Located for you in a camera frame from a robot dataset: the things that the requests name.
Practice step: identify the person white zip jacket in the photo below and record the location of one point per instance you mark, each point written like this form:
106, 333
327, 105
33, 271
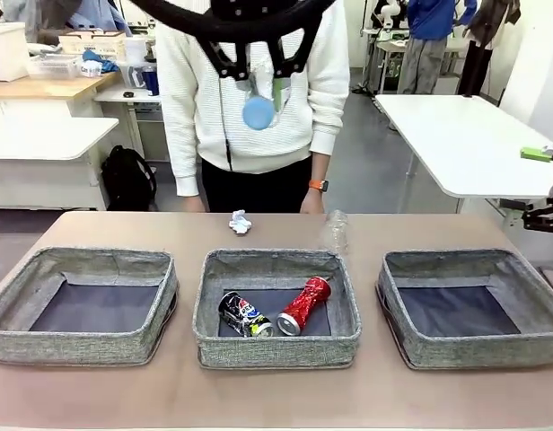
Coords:
191, 90

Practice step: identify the orange wrist watch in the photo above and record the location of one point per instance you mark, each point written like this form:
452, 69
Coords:
319, 185

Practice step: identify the crumpled white paper ball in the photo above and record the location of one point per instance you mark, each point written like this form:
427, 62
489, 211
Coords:
239, 222

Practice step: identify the person right hand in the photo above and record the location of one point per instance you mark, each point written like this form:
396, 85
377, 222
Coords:
194, 204

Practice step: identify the crushed red soda can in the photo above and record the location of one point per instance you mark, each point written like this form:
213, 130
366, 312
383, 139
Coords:
303, 307

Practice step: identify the blue cloth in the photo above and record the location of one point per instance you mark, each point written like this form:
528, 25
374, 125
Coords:
107, 63

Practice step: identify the crushed black Pepsi can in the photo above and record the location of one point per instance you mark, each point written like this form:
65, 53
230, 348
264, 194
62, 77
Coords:
240, 312

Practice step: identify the background person dark clothes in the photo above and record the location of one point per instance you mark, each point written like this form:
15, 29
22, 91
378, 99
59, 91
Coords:
478, 67

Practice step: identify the plastic bottle blue cap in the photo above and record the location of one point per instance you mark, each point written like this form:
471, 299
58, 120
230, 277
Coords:
258, 112

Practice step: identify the background person blue jacket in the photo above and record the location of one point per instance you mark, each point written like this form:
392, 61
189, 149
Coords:
431, 18

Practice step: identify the light wooden crate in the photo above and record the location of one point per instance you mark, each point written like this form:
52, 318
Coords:
92, 42

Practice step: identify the white desk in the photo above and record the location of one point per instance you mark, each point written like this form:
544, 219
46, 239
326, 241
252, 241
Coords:
43, 134

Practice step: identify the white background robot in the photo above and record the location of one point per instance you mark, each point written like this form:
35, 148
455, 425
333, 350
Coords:
386, 11

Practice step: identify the dark blue bottle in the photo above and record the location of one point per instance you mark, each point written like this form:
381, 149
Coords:
151, 81

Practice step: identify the large white table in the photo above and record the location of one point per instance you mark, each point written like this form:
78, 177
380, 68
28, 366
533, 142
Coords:
460, 143

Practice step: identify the crushed clear plastic cup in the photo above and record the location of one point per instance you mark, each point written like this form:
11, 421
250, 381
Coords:
336, 231

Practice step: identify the white storage box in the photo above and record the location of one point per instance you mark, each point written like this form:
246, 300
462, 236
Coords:
7, 49

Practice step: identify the grey fabric basket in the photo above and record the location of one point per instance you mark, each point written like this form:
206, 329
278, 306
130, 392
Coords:
276, 354
460, 352
79, 350

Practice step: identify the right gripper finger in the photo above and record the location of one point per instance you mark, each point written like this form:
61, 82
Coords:
534, 153
546, 217

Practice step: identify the background person light blue shirt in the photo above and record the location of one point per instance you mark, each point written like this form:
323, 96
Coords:
92, 18

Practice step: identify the person left hand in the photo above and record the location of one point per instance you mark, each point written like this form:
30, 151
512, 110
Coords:
312, 203

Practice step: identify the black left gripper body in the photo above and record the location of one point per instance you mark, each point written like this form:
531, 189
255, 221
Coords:
254, 29

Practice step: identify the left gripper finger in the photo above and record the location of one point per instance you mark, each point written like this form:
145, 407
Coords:
294, 49
234, 63

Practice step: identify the wooden top table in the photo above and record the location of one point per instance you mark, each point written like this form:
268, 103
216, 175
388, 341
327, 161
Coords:
43, 87

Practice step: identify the white plastic mesh basket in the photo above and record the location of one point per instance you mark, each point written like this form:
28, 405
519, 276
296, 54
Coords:
52, 66

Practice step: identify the person right forearm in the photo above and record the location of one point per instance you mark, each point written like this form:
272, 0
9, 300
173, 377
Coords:
184, 170

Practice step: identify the person left forearm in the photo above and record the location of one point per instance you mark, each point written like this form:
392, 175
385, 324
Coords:
326, 139

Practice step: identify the black backpack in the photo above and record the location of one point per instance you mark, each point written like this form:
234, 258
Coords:
128, 179

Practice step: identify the white shelf table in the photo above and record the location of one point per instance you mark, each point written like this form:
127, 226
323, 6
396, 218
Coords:
112, 95

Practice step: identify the person black trousers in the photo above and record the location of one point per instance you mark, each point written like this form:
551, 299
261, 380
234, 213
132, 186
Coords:
258, 188

